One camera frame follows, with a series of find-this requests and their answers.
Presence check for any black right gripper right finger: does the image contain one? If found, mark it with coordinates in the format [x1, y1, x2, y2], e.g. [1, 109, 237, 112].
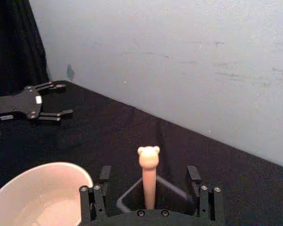
[186, 165, 225, 222]

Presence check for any black hanging curtain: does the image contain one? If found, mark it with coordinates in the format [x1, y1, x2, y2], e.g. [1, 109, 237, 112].
[0, 0, 50, 97]

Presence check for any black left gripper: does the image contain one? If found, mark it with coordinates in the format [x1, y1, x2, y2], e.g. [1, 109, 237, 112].
[0, 81, 74, 126]

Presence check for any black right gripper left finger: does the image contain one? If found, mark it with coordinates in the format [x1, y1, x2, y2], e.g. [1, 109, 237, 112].
[79, 165, 112, 222]

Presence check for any cream bear-headed spoon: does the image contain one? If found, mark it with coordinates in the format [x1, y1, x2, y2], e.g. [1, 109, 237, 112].
[137, 145, 161, 210]

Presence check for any pinkish white bowl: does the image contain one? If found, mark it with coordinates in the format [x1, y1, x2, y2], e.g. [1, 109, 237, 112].
[0, 161, 94, 226]

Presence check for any black table cloth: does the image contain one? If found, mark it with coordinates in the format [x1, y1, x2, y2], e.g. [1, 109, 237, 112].
[0, 80, 283, 226]

